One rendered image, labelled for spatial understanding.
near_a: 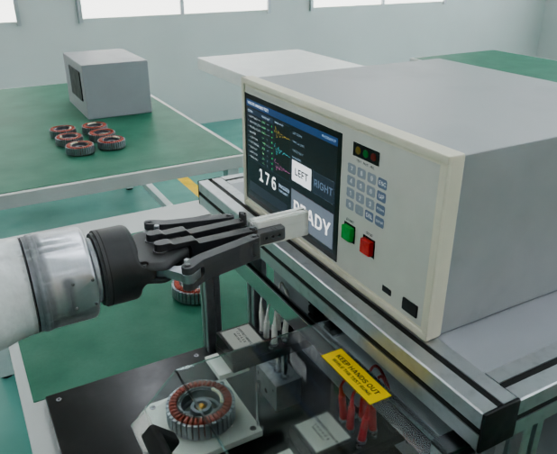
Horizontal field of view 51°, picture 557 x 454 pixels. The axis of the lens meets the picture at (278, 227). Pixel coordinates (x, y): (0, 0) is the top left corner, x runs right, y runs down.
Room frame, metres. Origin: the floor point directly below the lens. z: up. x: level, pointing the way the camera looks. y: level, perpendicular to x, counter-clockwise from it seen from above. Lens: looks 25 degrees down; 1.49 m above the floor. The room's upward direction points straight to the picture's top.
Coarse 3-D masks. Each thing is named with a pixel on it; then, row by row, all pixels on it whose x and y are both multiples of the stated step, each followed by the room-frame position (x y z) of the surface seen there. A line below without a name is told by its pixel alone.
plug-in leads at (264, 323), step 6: (282, 282) 0.85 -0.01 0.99; (288, 294) 0.85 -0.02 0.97; (276, 312) 0.81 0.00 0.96; (264, 318) 0.84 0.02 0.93; (276, 318) 0.80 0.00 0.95; (264, 324) 0.81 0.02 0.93; (276, 324) 0.80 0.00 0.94; (288, 324) 0.85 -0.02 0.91; (264, 330) 0.81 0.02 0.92; (276, 330) 0.80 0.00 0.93; (282, 330) 0.82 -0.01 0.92; (264, 336) 0.82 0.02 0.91; (276, 336) 0.80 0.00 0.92
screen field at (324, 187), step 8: (296, 168) 0.75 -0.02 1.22; (304, 168) 0.73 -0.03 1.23; (296, 176) 0.75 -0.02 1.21; (304, 176) 0.73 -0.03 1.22; (312, 176) 0.71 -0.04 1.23; (320, 176) 0.70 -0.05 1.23; (304, 184) 0.73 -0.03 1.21; (312, 184) 0.71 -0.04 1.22; (320, 184) 0.70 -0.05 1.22; (328, 184) 0.68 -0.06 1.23; (320, 192) 0.70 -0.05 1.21; (328, 192) 0.68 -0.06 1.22; (328, 200) 0.68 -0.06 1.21
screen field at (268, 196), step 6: (252, 186) 0.87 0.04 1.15; (258, 186) 0.85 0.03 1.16; (258, 192) 0.85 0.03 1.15; (264, 192) 0.83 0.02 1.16; (264, 198) 0.83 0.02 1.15; (270, 198) 0.81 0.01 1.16; (276, 198) 0.80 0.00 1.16; (276, 204) 0.80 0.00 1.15; (282, 204) 0.78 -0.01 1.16; (282, 210) 0.78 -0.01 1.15
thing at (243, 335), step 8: (232, 328) 0.82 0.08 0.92; (240, 328) 0.82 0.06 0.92; (248, 328) 0.82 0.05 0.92; (216, 336) 0.80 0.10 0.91; (224, 336) 0.79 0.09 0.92; (232, 336) 0.79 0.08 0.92; (240, 336) 0.79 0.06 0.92; (248, 336) 0.79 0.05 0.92; (256, 336) 0.79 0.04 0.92; (216, 344) 0.80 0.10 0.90; (224, 344) 0.78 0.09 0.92; (232, 344) 0.77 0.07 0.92; (240, 344) 0.77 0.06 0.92; (248, 344) 0.77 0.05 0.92; (224, 352) 0.78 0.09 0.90
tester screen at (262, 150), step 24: (264, 120) 0.83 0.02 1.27; (288, 120) 0.77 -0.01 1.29; (264, 144) 0.83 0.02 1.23; (288, 144) 0.77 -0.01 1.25; (312, 144) 0.72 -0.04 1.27; (336, 144) 0.67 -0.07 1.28; (264, 168) 0.83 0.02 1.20; (288, 168) 0.77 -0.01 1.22; (312, 168) 0.71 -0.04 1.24; (336, 168) 0.67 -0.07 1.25; (288, 192) 0.77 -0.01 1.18; (312, 192) 0.71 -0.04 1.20
